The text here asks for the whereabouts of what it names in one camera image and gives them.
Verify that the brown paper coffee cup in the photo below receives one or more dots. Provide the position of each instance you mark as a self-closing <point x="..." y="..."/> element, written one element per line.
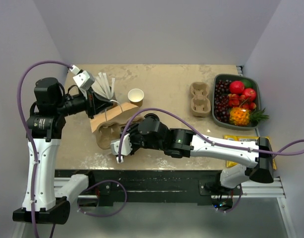
<point x="136" y="96"/>

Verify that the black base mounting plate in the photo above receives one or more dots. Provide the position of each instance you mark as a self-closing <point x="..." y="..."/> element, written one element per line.
<point x="146" y="186"/>

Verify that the dark red grapes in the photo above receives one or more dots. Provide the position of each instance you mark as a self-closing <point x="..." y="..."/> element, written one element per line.
<point x="221" y="101"/>

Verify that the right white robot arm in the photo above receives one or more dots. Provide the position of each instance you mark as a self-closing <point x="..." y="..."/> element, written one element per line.
<point x="151" y="133"/>

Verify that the cardboard cup carrier tray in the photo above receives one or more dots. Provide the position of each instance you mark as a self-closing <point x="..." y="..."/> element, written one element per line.
<point x="200" y="104"/>

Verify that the green lime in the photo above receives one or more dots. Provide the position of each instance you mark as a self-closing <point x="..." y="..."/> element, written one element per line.
<point x="247" y="83"/>

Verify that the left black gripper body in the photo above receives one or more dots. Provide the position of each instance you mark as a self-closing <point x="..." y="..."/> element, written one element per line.
<point x="89" y="98"/>

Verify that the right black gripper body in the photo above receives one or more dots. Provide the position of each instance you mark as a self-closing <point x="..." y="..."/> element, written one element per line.
<point x="137" y="140"/>

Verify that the red apple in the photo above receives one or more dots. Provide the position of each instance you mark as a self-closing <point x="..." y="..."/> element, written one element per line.
<point x="236" y="87"/>
<point x="249" y="94"/>

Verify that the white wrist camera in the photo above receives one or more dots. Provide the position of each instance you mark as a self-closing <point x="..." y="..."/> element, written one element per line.
<point x="121" y="148"/>
<point x="84" y="80"/>

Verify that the red yellow cherries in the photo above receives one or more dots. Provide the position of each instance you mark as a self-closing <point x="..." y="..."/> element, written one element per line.
<point x="236" y="100"/>

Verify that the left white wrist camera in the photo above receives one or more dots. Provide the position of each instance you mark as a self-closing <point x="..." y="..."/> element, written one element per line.
<point x="84" y="80"/>

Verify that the grey fruit tray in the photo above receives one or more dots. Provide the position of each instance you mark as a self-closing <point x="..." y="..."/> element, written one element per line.
<point x="232" y="78"/>

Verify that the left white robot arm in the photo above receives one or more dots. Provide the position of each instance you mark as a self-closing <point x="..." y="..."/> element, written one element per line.
<point x="42" y="204"/>

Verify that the brown paper bag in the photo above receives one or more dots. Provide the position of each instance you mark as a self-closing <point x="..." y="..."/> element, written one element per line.
<point x="119" y="114"/>

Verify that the yellow snack packet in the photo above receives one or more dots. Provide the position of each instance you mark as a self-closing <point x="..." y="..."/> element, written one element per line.
<point x="238" y="138"/>

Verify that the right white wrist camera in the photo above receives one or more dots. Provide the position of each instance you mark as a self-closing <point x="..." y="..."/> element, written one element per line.
<point x="121" y="148"/>

